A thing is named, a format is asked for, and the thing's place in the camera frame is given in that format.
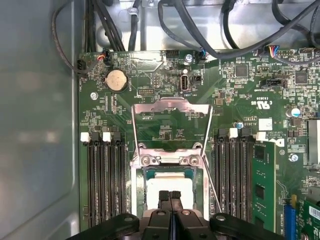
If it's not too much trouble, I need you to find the green RAM stick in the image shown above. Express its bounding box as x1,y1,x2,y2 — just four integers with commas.
251,131,278,235

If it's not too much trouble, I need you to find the black PC case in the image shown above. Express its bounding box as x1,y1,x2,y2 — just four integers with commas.
0,0,320,240

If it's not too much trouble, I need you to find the silver internal USB port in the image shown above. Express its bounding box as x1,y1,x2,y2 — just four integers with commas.
179,73,191,95

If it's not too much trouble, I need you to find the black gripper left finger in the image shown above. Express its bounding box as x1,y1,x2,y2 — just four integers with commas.
65,189,174,240

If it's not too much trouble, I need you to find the metal socket cover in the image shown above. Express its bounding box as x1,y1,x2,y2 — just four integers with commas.
130,97,215,167

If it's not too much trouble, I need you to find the CPU socket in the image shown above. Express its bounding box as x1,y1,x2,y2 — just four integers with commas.
129,142,213,222

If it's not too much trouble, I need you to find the silver CPU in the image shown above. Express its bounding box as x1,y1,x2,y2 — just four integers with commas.
143,167,200,213

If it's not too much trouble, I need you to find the gray braided cable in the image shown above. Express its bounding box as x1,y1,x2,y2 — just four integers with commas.
51,0,89,75

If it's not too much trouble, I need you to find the green motherboard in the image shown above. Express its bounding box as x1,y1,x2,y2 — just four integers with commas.
78,48,320,240

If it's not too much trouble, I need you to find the blue expansion slot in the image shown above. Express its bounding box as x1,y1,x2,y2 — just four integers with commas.
283,194,298,240

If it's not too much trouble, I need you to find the black cable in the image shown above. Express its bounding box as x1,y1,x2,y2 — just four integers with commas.
127,0,141,53
221,0,245,50
94,0,125,52
85,0,98,53

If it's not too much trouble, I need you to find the coin cell battery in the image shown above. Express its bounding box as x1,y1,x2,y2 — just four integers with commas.
103,69,130,93

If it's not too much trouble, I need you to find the thick gray cable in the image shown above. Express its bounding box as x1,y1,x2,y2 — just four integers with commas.
156,0,320,61

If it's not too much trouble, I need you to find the metal locking lever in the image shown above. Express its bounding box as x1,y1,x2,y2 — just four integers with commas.
201,153,223,215

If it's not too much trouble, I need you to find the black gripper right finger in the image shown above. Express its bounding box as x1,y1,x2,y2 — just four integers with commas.
171,190,286,240

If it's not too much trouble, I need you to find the graphics card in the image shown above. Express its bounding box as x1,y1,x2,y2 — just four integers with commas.
298,186,320,240

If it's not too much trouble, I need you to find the silver chipset heatsink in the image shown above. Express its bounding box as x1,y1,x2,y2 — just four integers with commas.
307,119,320,165

